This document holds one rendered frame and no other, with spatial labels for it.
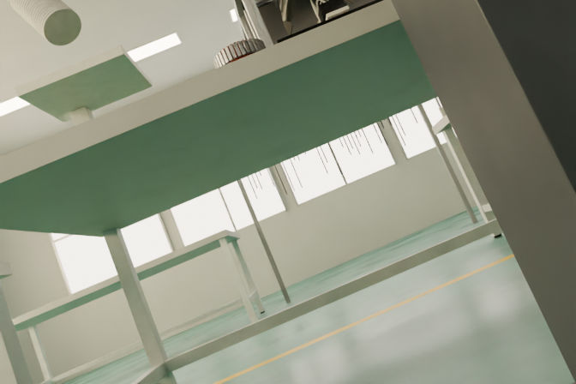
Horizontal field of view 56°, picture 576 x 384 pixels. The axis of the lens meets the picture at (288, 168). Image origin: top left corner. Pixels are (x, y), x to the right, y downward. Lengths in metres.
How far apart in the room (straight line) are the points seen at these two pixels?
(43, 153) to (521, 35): 0.85
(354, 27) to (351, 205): 6.69
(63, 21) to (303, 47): 1.51
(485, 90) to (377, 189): 7.14
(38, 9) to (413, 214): 6.25
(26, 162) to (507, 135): 0.85
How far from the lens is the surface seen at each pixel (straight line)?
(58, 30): 2.44
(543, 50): 0.65
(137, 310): 2.01
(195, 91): 1.06
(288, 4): 1.19
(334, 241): 7.67
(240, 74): 1.06
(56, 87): 1.96
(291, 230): 7.66
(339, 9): 1.42
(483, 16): 0.64
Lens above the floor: 0.36
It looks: 9 degrees up
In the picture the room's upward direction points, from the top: 23 degrees counter-clockwise
